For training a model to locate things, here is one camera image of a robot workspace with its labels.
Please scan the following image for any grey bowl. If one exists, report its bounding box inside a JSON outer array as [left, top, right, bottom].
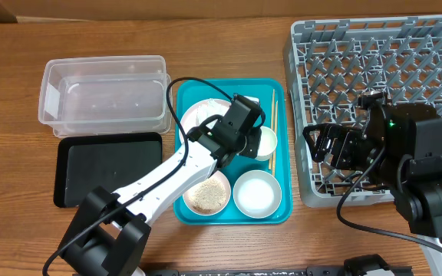
[[232, 170, 282, 219]]

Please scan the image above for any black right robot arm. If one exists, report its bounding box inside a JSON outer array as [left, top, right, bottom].
[[303, 103, 442, 243]]

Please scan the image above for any teal plastic serving tray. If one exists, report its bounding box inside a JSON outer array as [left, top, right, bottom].
[[173, 78, 293, 225]]

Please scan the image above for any white cup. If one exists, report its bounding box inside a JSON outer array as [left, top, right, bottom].
[[256, 126, 278, 161]]

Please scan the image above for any grey dishwasher rack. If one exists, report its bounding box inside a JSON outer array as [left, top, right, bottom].
[[283, 15, 442, 208]]

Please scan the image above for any clear plastic waste bin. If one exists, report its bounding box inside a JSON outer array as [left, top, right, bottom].
[[38, 55, 172, 138]]

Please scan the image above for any wooden chopstick right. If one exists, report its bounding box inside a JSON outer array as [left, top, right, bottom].
[[272, 102, 279, 177]]

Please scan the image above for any pile of rice grains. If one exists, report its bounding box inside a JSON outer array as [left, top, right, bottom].
[[187, 179, 227, 215]]

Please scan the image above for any pink round plate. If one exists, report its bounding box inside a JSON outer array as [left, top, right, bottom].
[[178, 98, 232, 145]]

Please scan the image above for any black rectangular tray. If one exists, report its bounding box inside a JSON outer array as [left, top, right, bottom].
[[53, 133, 163, 208]]

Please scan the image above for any black rail at table edge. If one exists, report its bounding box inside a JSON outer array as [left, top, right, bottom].
[[143, 253, 414, 276]]

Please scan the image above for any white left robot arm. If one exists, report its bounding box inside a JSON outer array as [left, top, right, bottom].
[[55, 94, 266, 275]]

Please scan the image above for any wooden chopstick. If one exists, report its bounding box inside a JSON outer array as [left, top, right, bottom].
[[269, 89, 275, 171], [272, 102, 279, 177]]

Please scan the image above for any wooden chopstick left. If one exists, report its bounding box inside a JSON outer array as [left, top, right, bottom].
[[269, 89, 275, 171]]

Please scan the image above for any pink bowl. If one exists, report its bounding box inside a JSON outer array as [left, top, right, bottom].
[[183, 171, 231, 216]]

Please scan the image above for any white tissue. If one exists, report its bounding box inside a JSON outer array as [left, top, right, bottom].
[[196, 99, 230, 126]]

